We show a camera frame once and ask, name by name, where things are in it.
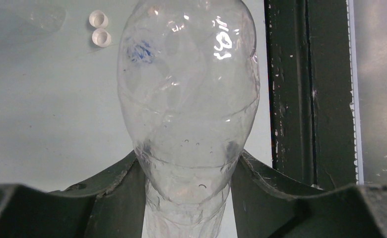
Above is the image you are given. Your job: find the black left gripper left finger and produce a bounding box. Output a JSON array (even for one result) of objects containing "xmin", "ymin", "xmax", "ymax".
[{"xmin": 0, "ymin": 152, "xmax": 145, "ymax": 238}]

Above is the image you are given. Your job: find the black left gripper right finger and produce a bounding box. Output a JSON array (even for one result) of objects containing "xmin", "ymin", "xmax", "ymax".
[{"xmin": 231, "ymin": 151, "xmax": 387, "ymax": 238}]

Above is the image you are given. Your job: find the small clear plastic bottle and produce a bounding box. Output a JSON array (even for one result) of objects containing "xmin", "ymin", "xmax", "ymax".
[{"xmin": 117, "ymin": 0, "xmax": 260, "ymax": 238}]

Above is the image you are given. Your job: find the clear ribbed plastic bottle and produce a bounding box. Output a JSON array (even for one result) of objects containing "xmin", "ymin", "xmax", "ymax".
[{"xmin": 0, "ymin": 0, "xmax": 66, "ymax": 40}]

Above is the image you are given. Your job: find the blue bottle cap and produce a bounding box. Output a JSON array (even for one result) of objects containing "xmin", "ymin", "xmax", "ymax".
[{"xmin": 127, "ymin": 40, "xmax": 154, "ymax": 63}]

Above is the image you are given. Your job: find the white bottle cap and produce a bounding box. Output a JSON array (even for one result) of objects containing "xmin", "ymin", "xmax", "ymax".
[
  {"xmin": 88, "ymin": 10, "xmax": 109, "ymax": 29},
  {"xmin": 91, "ymin": 28, "xmax": 112, "ymax": 48}
]

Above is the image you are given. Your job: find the white cable duct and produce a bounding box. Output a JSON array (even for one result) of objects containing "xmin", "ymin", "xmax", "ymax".
[{"xmin": 346, "ymin": 0, "xmax": 365, "ymax": 185}]

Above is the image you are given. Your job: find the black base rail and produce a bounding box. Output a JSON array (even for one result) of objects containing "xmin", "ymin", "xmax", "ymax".
[{"xmin": 263, "ymin": 0, "xmax": 358, "ymax": 190}]

